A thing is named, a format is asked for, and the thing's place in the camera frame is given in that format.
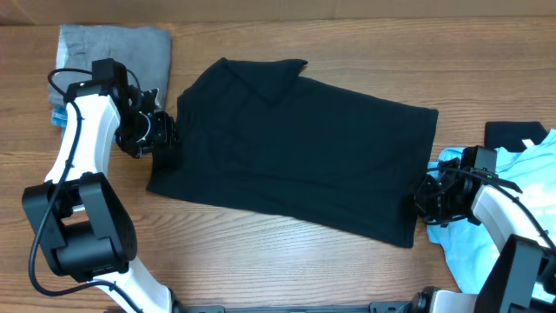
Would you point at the folded black garment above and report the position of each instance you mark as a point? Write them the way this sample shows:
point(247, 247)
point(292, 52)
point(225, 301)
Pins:
point(511, 135)

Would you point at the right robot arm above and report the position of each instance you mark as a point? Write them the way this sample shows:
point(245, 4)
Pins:
point(493, 212)

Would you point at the folded blue jeans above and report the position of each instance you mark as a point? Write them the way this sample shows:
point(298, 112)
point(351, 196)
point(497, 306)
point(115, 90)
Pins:
point(59, 117)

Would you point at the folded grey shorts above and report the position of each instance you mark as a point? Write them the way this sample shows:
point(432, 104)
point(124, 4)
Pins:
point(146, 51)

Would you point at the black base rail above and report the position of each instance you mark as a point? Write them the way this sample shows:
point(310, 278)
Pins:
point(373, 307)

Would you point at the light blue t-shirt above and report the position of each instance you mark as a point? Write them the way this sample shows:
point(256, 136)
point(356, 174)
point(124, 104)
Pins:
point(469, 250)

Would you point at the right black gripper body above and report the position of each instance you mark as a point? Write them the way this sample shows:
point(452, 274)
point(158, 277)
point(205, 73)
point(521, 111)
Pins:
point(425, 198)

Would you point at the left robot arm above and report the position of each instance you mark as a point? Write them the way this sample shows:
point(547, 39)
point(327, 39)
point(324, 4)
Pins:
point(84, 238)

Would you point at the black t-shirt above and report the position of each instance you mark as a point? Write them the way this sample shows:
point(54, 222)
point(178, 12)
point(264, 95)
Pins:
point(260, 136)

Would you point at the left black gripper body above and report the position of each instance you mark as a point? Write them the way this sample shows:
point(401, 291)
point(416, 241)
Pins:
point(153, 133)

